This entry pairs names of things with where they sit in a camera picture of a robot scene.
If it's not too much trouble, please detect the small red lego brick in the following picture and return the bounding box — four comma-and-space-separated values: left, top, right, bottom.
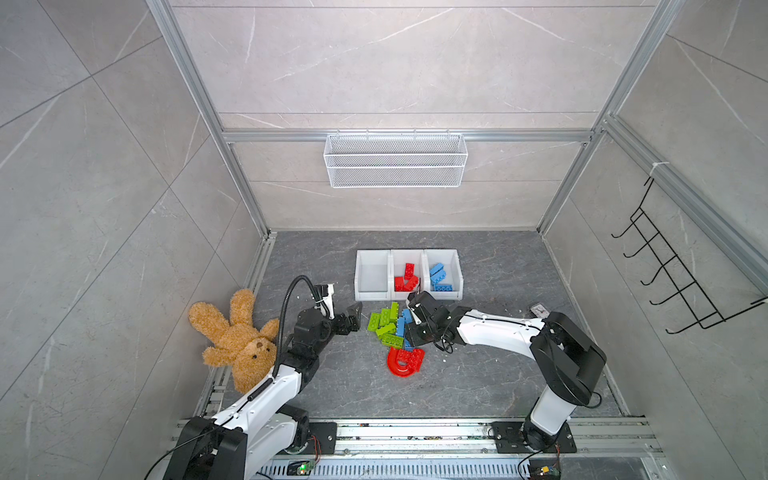
394, 276, 420, 292

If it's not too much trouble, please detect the long red lego brick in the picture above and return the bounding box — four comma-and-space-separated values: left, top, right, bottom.
403, 263, 415, 284

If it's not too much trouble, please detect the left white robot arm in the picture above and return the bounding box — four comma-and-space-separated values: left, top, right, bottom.
163, 275, 363, 479

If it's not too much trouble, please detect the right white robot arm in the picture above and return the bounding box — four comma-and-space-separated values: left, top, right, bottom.
405, 292, 607, 451

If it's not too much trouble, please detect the green lego brick upper left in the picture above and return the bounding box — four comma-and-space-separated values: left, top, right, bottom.
367, 312, 381, 332

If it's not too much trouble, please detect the red lego brick on arch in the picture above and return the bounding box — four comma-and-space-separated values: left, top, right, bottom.
400, 349, 425, 371

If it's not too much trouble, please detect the green lego brick lower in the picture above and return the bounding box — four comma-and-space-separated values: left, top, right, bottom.
380, 334, 405, 350

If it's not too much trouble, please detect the white left plastic bin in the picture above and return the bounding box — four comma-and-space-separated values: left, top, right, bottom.
354, 250, 391, 301

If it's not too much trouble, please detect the white plastic bin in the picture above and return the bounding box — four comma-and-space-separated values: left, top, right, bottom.
423, 249, 464, 301
354, 250, 391, 301
387, 249, 429, 302

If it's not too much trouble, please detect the red arch lego piece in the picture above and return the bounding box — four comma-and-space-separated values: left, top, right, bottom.
387, 348, 421, 378

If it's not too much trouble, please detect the white right plastic bin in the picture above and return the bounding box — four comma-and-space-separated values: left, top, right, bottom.
423, 249, 464, 301

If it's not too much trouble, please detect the white middle plastic bin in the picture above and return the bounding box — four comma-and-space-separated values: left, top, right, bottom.
387, 249, 429, 302

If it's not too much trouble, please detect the brown teddy bear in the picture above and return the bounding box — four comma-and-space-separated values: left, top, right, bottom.
188, 289, 280, 394

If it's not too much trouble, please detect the small clear case clock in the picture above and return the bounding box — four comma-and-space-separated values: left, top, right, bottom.
529, 303, 550, 319

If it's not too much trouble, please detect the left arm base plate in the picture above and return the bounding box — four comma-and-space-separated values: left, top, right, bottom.
283, 422, 338, 456

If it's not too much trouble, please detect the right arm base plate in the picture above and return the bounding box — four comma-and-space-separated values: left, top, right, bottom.
489, 421, 577, 454

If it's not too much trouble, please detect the white wire mesh basket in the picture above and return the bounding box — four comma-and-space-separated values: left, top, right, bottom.
323, 133, 469, 188

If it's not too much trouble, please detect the aluminium front rail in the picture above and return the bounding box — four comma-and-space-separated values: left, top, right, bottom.
310, 417, 663, 458

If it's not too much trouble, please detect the black wire hook rack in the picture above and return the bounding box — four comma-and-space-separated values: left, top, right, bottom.
611, 177, 767, 335

